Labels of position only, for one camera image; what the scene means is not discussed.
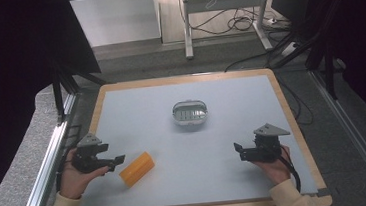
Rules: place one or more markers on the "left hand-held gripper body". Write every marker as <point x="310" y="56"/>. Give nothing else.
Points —
<point x="85" y="160"/>

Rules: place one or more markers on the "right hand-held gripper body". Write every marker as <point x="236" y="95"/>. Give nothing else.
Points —
<point x="264" y="147"/>

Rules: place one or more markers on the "person's left hand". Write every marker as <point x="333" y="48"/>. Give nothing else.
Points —
<point x="74" y="181"/>

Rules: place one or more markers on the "person's right hand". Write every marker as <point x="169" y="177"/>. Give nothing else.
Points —
<point x="275" y="170"/>

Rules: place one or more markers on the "orange rectangular block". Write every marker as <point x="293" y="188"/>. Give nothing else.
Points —
<point x="137" y="169"/>

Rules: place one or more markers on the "pale blue table mat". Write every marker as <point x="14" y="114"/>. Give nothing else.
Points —
<point x="193" y="169"/>

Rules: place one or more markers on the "black metal stand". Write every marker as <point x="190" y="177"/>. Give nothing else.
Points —
<point x="58" y="94"/>
<point x="328" y="70"/>

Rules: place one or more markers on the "white power strip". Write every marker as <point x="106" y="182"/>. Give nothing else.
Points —
<point x="288" y="49"/>

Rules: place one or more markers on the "aluminium frame rail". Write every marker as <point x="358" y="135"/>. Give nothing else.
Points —
<point x="358" y="138"/>
<point x="44" y="168"/>

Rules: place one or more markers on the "white wall panel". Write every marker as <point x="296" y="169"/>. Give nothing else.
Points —
<point x="115" y="18"/>

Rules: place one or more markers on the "white metal desk frame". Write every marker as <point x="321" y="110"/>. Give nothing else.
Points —
<point x="187" y="25"/>

